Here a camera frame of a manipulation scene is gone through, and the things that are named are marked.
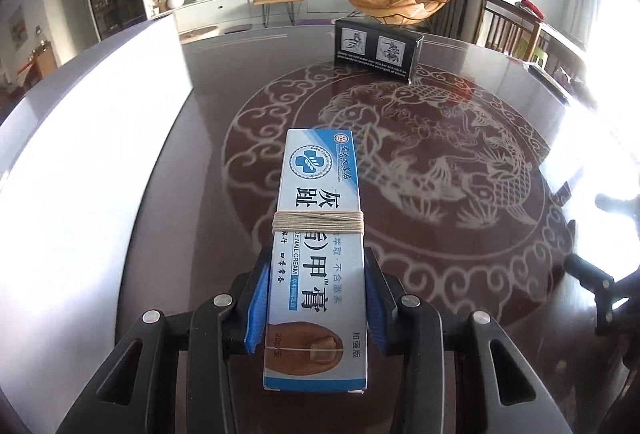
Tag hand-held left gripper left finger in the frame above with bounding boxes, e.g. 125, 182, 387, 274
55, 247, 273, 434

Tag black remote control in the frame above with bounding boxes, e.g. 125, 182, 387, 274
527, 62, 571, 104

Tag blue white cream box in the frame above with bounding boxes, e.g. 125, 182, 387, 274
262, 128, 370, 394

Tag black picture box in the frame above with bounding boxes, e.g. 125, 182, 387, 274
332, 18, 425, 84

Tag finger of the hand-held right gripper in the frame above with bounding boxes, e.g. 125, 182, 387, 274
564, 254, 632, 336
595, 193, 640, 215

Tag yellow-green chair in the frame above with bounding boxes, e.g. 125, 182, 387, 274
520, 37, 548, 65

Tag white television cabinet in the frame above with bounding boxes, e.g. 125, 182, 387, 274
172, 0, 358, 32

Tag framed wall painting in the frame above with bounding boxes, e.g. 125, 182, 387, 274
10, 7, 27, 48

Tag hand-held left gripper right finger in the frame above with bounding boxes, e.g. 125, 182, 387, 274
363, 247, 573, 434

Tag dark wooden chair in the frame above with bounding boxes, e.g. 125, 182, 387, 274
480, 0, 543, 60

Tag white partition board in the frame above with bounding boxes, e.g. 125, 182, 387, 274
0, 17, 196, 415

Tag beige string band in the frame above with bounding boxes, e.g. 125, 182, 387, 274
272, 210, 366, 236

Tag white door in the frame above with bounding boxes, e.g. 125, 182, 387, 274
57, 0, 98, 60

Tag brown wooden sideboard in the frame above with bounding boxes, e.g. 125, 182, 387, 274
25, 42, 56, 80

